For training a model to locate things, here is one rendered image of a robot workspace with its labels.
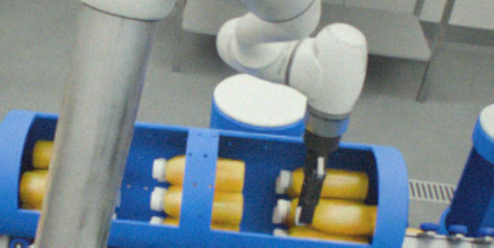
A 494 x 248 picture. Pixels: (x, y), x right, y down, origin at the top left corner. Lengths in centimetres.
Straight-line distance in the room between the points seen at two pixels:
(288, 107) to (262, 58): 73
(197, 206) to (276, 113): 61
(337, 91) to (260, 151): 42
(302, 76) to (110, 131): 50
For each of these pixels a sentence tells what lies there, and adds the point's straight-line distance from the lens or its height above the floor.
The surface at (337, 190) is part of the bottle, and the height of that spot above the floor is 112.
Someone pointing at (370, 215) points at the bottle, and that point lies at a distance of 150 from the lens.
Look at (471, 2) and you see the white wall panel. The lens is 502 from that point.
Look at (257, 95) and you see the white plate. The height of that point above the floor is 104.
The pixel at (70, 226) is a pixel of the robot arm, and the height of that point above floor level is 144.
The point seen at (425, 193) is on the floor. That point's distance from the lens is 353.
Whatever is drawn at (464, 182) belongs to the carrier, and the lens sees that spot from 241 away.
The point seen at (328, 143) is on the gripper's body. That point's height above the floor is 132.
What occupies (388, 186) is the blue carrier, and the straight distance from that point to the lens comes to 145.
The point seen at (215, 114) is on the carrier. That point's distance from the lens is 195.
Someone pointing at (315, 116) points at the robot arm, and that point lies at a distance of 130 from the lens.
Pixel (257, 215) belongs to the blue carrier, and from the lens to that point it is 166.
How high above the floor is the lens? 207
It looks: 35 degrees down
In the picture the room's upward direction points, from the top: 5 degrees clockwise
